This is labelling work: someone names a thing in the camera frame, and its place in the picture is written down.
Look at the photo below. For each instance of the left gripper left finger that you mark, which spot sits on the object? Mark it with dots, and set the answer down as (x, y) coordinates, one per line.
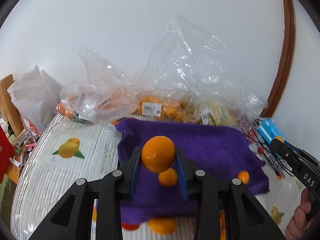
(71, 216)

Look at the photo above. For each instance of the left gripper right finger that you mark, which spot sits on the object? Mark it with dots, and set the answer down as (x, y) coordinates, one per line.
(245, 217)

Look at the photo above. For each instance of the small orange mandarin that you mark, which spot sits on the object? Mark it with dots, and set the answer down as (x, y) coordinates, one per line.
(243, 176)

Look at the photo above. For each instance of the small red tomato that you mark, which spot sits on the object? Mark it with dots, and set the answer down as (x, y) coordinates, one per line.
(130, 227)

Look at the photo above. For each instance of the person's right hand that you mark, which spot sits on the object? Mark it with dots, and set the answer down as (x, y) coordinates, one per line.
(298, 224)

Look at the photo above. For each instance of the red cherry tomato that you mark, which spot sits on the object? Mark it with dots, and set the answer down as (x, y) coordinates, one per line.
(260, 150)

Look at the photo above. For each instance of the blue tissue pack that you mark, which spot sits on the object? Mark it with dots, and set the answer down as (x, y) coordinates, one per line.
(268, 130)

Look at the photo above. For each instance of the bag of red fruit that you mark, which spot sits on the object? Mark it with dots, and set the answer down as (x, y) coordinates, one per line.
(251, 136)

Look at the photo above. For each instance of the purple towel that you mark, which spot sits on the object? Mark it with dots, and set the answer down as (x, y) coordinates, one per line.
(220, 151)

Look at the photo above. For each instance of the clear bag of yellow fruit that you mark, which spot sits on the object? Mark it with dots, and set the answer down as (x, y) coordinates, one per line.
(233, 107)

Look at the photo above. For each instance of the red paper bag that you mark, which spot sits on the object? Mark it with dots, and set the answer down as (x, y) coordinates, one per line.
(6, 152)

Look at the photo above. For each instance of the clear bag of oranges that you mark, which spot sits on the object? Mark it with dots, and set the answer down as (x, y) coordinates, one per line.
(106, 95)

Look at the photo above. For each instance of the white plastic bag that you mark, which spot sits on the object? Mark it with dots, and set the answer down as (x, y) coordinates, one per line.
(35, 95)

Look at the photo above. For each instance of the clear bag of kumquats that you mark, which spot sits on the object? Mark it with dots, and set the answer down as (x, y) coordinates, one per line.
(185, 67)

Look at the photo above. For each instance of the brown door frame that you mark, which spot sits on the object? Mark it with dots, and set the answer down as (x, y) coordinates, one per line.
(285, 61)

